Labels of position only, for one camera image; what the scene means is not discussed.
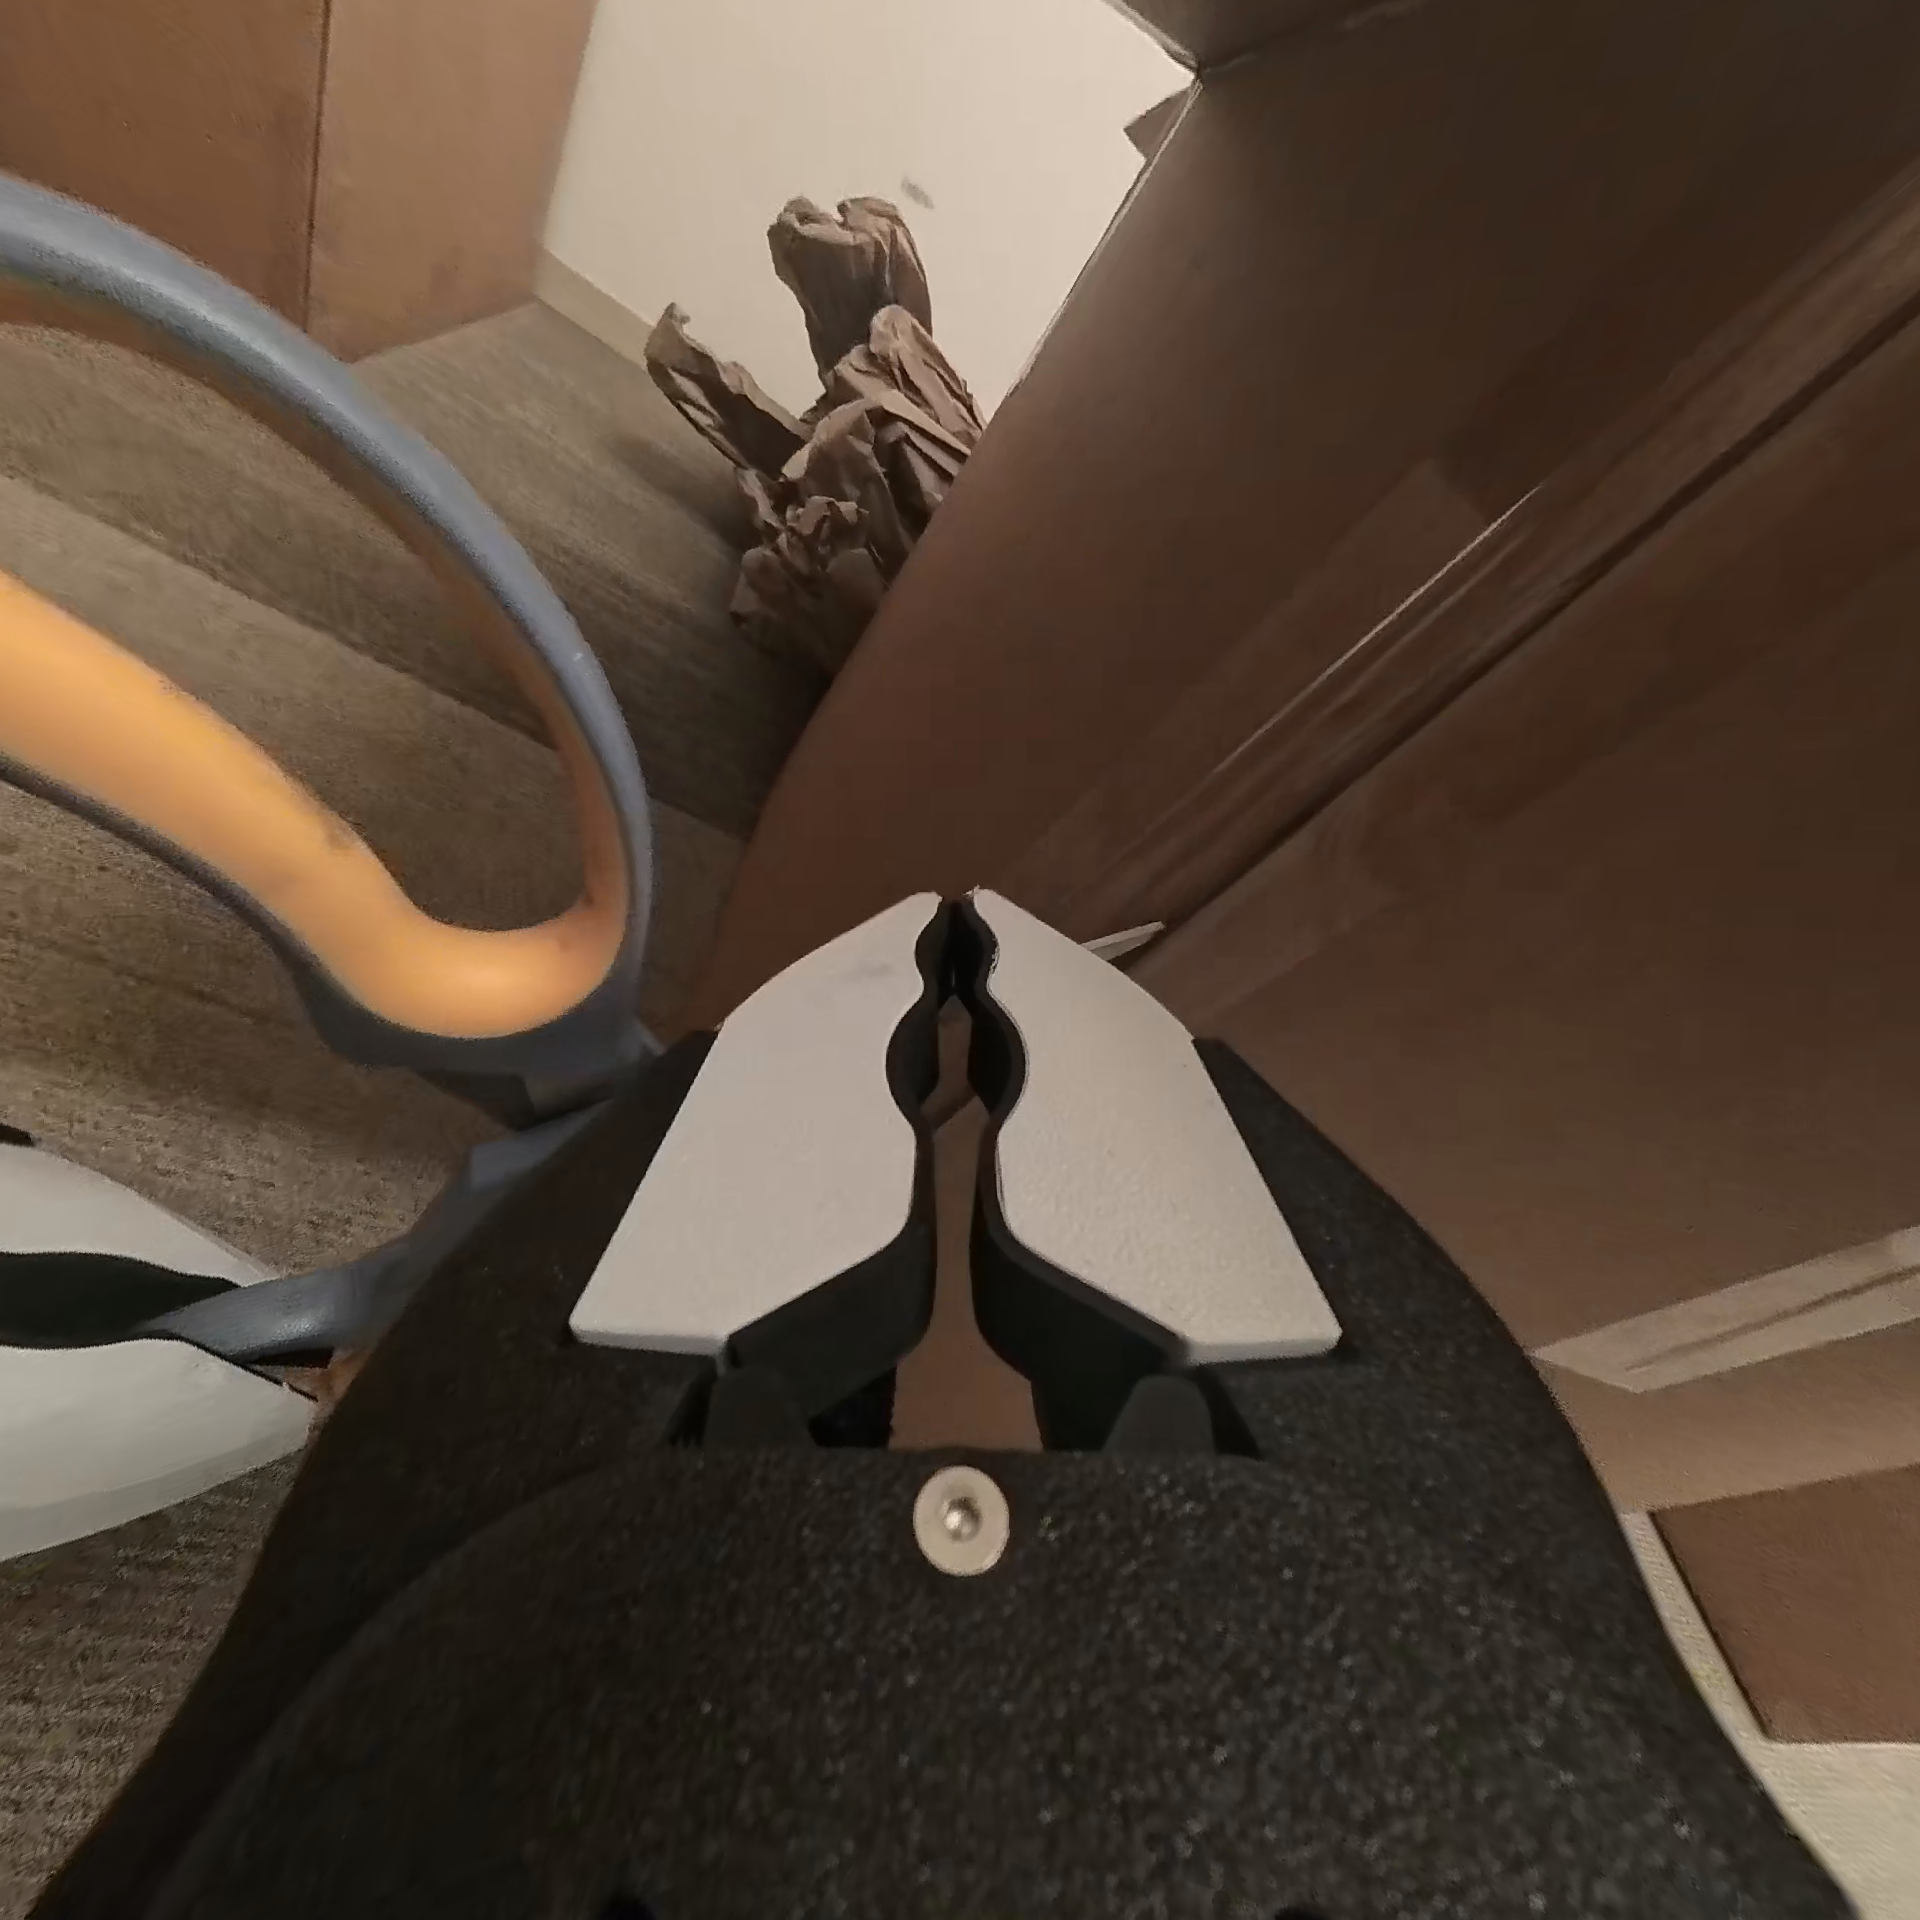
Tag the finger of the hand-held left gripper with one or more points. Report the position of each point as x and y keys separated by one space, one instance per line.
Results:
x=90 y=1208
x=119 y=1440

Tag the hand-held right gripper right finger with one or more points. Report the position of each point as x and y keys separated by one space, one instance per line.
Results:
x=1156 y=1184

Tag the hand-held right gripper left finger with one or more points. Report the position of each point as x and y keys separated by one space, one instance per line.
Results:
x=781 y=1184

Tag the grey and orange scissors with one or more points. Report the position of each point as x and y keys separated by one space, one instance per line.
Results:
x=495 y=600

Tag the brown packing paper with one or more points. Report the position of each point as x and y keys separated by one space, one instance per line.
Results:
x=855 y=434

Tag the large cardboard box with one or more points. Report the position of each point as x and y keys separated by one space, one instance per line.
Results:
x=1349 y=450

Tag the tall cardboard box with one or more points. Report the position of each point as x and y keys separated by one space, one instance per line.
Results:
x=376 y=149

